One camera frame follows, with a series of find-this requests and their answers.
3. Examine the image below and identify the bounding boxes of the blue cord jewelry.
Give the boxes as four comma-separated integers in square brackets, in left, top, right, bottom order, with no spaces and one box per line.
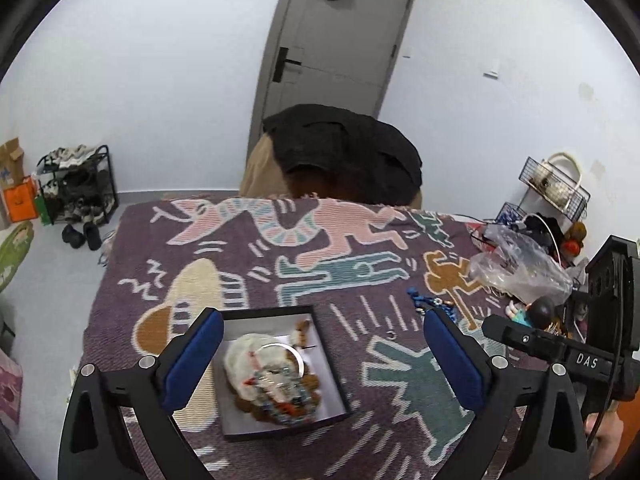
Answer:
[407,287,457,323]

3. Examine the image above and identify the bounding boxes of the brown bead bracelet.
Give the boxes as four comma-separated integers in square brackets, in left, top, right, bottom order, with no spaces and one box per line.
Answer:
[232,318,324,424]

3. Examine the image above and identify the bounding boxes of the white cloth pouch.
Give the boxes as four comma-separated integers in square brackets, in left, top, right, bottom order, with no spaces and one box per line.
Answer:
[224,334,305,403]

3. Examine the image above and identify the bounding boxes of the black jewelry box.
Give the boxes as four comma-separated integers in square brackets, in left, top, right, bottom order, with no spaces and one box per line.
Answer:
[213,306,352,442]

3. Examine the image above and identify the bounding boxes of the silver chain jewelry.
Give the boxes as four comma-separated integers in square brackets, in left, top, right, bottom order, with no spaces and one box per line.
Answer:
[253,359,321,426]

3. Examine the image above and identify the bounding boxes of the person's right hand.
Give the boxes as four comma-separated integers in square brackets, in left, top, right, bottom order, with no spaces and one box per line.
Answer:
[589,401,624,479]

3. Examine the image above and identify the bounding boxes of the black-haired cartoon figurine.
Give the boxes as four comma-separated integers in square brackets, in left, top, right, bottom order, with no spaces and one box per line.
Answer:
[506,297,555,330]

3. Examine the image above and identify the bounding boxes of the clear plastic bag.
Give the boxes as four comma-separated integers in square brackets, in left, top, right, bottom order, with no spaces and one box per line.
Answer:
[469,224,573,304]

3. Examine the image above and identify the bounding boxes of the brown teddy bear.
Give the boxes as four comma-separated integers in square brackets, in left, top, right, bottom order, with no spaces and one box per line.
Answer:
[561,221,587,260]

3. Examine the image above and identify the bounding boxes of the white fluffy handbag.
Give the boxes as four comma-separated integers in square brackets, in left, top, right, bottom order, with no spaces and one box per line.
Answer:
[529,152,582,212]

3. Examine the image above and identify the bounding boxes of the patterned woven blanket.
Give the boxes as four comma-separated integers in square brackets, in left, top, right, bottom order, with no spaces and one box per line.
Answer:
[79,195,576,480]

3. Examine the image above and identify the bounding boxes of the green floor mat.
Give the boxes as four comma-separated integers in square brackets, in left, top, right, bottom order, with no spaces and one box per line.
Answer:
[0,220,35,292]

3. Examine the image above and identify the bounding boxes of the orange paper bag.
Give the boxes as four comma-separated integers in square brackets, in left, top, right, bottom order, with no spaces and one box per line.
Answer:
[3,177,38,223]

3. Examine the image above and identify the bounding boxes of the black shoe rack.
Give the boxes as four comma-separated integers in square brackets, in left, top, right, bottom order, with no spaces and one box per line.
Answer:
[34,144,118,226]

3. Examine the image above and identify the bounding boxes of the cardboard box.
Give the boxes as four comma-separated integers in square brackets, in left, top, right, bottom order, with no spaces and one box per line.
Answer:
[0,138,24,190]

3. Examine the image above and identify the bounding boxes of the tan chair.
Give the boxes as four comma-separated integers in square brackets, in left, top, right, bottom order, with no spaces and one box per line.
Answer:
[239,133,422,209]

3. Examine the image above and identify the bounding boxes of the grey door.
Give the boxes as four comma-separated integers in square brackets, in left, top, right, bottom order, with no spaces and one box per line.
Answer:
[247,0,413,148]

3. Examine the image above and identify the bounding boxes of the wire wall basket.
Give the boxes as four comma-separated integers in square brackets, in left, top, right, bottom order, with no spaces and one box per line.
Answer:
[518,152,591,222]

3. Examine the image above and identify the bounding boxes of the black door handle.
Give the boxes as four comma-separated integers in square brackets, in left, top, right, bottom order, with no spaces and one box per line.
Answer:
[271,47,302,84]

